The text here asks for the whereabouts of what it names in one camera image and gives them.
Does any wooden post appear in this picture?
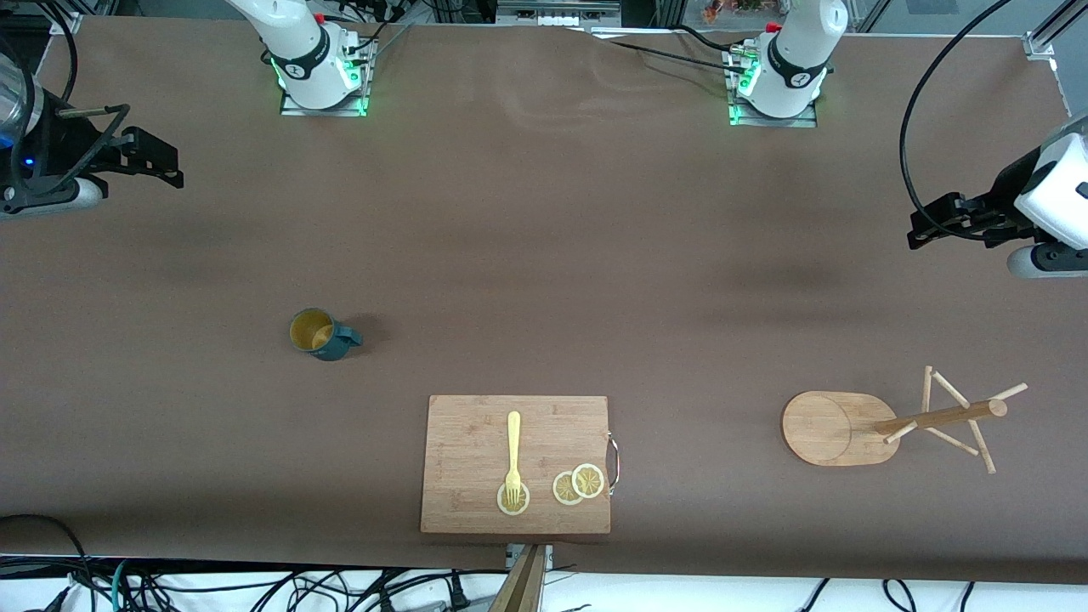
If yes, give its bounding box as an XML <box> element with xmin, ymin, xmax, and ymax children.
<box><xmin>489</xmin><ymin>544</ymin><xmax>547</xmax><ymax>612</ymax></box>

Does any wooden mug rack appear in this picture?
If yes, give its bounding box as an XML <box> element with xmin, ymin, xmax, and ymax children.
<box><xmin>780</xmin><ymin>365</ymin><xmax>1030</xmax><ymax>476</ymax></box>

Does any grey power strip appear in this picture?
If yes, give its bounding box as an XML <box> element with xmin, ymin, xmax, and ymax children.
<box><xmin>496</xmin><ymin>0</ymin><xmax>622</xmax><ymax>27</ymax></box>

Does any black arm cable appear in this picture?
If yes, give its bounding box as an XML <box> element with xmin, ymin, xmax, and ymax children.
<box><xmin>898</xmin><ymin>0</ymin><xmax>1017</xmax><ymax>243</ymax></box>
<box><xmin>0</xmin><ymin>0</ymin><xmax>133</xmax><ymax>201</ymax></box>

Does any thick black cable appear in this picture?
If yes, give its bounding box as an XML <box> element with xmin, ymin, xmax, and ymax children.
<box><xmin>0</xmin><ymin>513</ymin><xmax>88</xmax><ymax>589</ymax></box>

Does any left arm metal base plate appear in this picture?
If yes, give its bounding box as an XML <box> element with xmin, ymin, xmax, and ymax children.
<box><xmin>725</xmin><ymin>44</ymin><xmax>819</xmax><ymax>129</ymax></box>

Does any teal mug yellow inside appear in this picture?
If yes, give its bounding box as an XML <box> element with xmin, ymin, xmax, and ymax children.
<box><xmin>289</xmin><ymin>308</ymin><xmax>364</xmax><ymax>362</ymax></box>

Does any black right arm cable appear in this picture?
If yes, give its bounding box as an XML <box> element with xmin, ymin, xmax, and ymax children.
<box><xmin>0</xmin><ymin>0</ymin><xmax>133</xmax><ymax>201</ymax></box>

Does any wooden cutting board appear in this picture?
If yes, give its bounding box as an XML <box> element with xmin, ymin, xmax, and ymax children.
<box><xmin>420</xmin><ymin>394</ymin><xmax>621</xmax><ymax>536</ymax></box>

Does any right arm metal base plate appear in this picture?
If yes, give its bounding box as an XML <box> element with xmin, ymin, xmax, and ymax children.
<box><xmin>279</xmin><ymin>36</ymin><xmax>372</xmax><ymax>118</ymax></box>

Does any yellow plastic fork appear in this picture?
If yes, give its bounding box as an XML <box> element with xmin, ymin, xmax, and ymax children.
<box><xmin>505</xmin><ymin>411</ymin><xmax>524</xmax><ymax>507</ymax></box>

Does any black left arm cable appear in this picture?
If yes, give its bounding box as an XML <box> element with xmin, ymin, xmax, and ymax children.
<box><xmin>898</xmin><ymin>0</ymin><xmax>1017</xmax><ymax>243</ymax></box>

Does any metal bracket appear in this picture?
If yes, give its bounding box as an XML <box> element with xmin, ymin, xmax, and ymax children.
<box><xmin>505</xmin><ymin>544</ymin><xmax>555</xmax><ymax>572</ymax></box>

